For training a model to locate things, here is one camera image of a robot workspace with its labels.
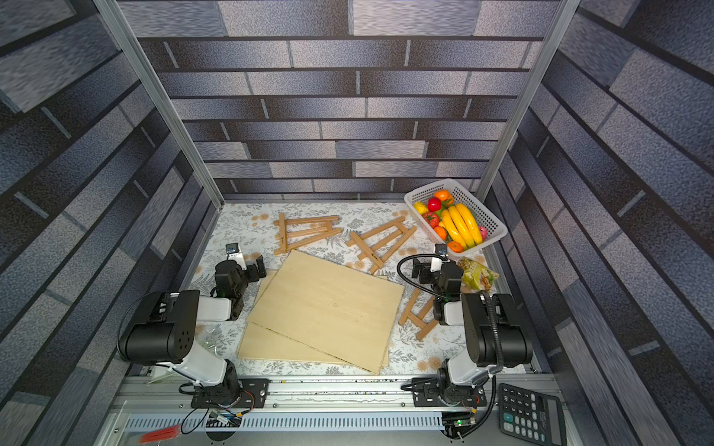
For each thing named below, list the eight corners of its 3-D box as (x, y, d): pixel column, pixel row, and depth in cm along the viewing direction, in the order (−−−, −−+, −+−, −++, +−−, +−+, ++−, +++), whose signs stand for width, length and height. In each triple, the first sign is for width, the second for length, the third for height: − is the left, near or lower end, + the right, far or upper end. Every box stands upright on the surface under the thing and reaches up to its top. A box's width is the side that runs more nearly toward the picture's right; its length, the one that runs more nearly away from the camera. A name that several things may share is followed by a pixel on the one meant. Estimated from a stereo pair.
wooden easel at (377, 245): (373, 273, 100) (373, 268, 97) (343, 243, 108) (343, 238, 106) (421, 237, 110) (422, 231, 108) (390, 212, 119) (391, 207, 116)
